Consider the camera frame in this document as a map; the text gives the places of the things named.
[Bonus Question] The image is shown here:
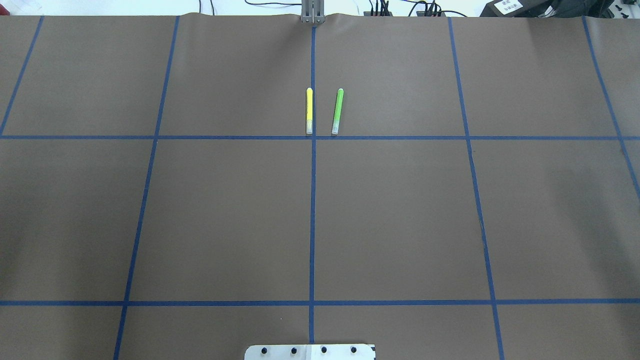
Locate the green highlighter pen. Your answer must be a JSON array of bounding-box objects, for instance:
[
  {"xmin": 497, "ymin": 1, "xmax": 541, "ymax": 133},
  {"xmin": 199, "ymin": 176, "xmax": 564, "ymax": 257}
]
[{"xmin": 331, "ymin": 88, "xmax": 345, "ymax": 136}]

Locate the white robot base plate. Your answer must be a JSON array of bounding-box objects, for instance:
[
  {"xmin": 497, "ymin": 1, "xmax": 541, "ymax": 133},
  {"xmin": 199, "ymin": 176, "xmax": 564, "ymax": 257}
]
[{"xmin": 244, "ymin": 343, "xmax": 377, "ymax": 360}]

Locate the grey aluminium frame post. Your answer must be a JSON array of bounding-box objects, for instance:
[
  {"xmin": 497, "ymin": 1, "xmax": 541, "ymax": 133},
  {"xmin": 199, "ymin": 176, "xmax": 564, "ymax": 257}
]
[{"xmin": 301, "ymin": 0, "xmax": 326, "ymax": 26}]

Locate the black power adapter box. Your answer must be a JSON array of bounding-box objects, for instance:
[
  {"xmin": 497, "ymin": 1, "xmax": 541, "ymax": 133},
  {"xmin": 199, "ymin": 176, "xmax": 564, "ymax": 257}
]
[{"xmin": 480, "ymin": 0, "xmax": 562, "ymax": 18}]

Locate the yellow highlighter pen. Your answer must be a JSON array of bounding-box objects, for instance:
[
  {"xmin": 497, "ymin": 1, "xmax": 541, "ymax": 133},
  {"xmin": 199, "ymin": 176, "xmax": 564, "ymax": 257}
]
[{"xmin": 305, "ymin": 87, "xmax": 314, "ymax": 135}]

